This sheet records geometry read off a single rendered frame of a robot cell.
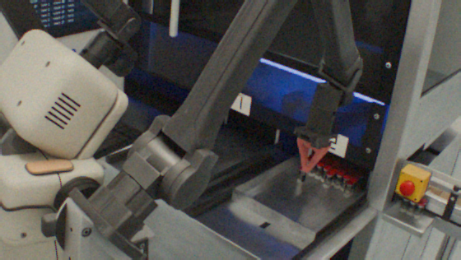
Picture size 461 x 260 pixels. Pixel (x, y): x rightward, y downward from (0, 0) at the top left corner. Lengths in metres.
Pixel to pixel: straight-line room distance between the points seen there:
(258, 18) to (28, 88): 0.35
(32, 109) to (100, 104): 0.11
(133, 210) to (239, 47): 0.26
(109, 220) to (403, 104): 0.83
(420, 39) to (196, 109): 0.70
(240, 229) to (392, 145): 0.45
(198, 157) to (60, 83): 0.22
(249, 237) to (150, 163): 0.55
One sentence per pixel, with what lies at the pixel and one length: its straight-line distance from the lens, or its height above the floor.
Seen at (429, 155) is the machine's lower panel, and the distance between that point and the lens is 1.83.
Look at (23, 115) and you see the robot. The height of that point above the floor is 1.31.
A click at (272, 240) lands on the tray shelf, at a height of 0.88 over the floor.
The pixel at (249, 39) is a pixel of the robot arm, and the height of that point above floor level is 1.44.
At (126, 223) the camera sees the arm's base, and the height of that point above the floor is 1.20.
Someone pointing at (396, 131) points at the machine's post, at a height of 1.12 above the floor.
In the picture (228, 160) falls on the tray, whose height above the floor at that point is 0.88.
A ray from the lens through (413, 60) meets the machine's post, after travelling 1.25.
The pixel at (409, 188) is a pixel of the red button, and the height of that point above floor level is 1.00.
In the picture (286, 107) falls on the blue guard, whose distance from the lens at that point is 1.46.
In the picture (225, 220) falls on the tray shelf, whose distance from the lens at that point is 1.25.
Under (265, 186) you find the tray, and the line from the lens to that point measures 1.41.
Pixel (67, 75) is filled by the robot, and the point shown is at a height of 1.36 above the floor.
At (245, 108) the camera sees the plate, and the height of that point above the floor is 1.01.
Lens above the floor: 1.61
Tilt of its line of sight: 26 degrees down
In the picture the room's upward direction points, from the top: 6 degrees clockwise
